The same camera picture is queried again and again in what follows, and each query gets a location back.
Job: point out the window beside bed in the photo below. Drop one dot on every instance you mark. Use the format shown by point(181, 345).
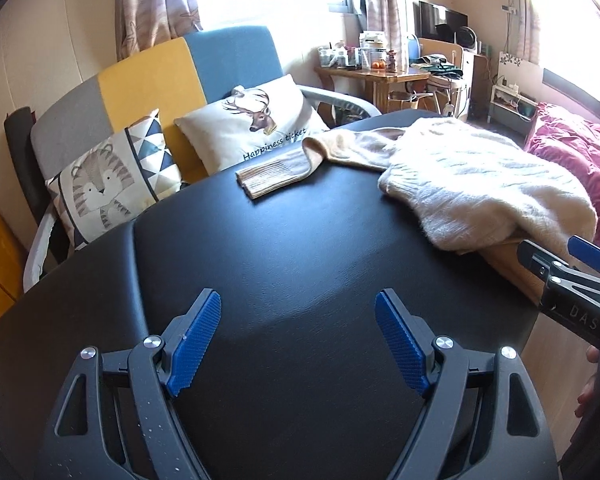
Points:
point(580, 35)

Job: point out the blue jug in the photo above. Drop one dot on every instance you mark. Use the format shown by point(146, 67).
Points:
point(414, 49)

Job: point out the chair with clothes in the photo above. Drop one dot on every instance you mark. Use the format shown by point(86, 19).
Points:
point(440, 67)

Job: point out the black rolled mat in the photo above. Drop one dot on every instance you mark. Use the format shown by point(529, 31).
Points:
point(20, 140)

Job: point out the black monitor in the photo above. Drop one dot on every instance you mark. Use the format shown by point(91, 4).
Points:
point(430, 20)

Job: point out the beige sweater with ribbed cuff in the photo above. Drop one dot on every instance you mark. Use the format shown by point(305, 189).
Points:
point(330, 152)

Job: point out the cream knit sweater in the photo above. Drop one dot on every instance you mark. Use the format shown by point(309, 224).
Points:
point(480, 180)

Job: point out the tiger print cushion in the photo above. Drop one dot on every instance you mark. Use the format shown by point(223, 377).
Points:
point(100, 185)

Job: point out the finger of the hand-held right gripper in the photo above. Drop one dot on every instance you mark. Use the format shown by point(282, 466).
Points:
point(587, 255)
point(535, 255)

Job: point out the grey yellow blue sofa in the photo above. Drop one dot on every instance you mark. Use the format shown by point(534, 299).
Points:
point(145, 80)

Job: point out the white shelf unit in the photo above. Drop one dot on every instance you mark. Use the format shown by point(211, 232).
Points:
point(510, 95)

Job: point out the group of jars and bottles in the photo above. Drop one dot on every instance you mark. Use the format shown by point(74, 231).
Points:
point(350, 55)

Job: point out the deer print cushion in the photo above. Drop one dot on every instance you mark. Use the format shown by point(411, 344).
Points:
point(260, 110)

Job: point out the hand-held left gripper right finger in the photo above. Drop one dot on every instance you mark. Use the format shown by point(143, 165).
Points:
point(400, 345)

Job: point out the person's right hand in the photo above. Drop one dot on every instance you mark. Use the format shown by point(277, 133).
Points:
point(592, 380)

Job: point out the patterned curtain beside sofa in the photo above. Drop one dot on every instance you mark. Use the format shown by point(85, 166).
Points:
point(150, 0)

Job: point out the patterned curtain beside desk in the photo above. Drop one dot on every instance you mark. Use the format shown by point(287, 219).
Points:
point(390, 0)

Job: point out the wooden desk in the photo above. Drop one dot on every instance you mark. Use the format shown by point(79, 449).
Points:
point(375, 77)

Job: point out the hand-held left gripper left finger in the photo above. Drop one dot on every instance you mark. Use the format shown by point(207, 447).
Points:
point(195, 345)

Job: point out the curtain beside bed window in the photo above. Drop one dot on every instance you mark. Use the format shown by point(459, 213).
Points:
point(527, 10)

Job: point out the pink bed quilt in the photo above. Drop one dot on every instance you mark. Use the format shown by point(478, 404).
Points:
point(580, 160)

